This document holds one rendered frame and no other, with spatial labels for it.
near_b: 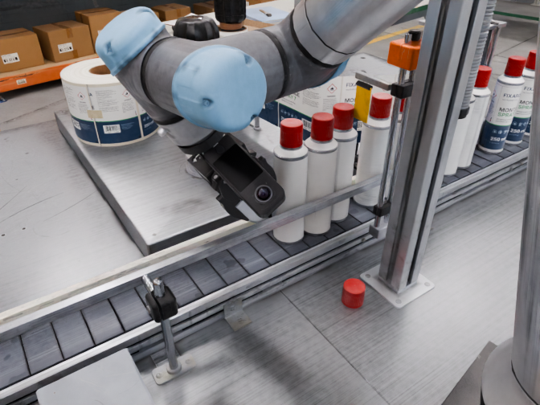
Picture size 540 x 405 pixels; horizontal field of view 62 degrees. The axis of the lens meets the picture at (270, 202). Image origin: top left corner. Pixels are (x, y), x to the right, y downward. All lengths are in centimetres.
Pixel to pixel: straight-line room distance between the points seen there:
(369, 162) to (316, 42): 37
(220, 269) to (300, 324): 15
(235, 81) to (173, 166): 58
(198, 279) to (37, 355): 23
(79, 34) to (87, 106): 339
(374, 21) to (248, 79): 12
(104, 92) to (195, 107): 65
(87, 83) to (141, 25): 57
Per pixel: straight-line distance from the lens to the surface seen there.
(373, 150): 78
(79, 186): 106
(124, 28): 50
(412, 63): 62
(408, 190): 66
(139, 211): 84
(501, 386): 31
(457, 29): 56
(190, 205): 84
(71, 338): 65
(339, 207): 77
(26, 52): 433
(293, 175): 66
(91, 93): 105
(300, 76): 49
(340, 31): 44
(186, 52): 44
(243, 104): 42
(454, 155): 96
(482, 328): 75
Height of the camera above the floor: 135
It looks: 34 degrees down
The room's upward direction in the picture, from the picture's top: straight up
